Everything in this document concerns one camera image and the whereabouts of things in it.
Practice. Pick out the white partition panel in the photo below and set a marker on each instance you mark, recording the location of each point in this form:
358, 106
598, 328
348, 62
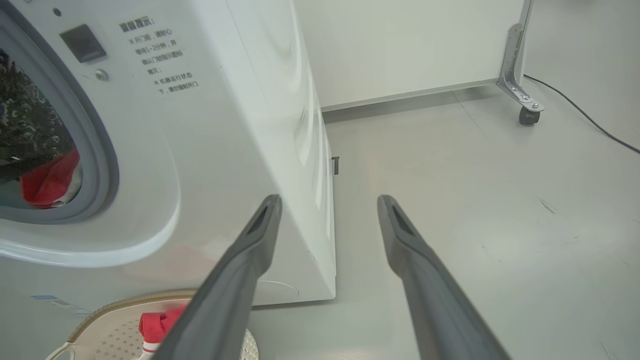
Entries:
400, 45

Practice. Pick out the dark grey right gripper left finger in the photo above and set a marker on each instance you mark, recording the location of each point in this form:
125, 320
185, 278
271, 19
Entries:
235, 300

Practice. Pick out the metal bracket with caster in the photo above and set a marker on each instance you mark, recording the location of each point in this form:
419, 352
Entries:
512, 60

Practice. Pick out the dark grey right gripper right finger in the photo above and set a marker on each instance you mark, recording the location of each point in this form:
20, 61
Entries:
435, 310

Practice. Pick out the small grey metal bracket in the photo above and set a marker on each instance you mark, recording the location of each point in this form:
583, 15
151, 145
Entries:
335, 165

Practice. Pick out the red shorts with white trim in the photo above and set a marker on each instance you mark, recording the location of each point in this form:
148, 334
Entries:
50, 182

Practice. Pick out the white washing machine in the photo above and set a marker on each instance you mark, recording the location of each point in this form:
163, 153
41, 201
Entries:
200, 125

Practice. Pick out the cream perforated laundry basket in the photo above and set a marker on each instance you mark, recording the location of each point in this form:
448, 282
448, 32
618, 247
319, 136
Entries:
110, 335

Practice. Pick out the blue white energy label sticker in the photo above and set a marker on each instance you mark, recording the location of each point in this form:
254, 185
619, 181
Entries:
55, 301

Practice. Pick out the red Bulls jersey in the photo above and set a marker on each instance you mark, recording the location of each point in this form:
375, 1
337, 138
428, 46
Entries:
160, 322

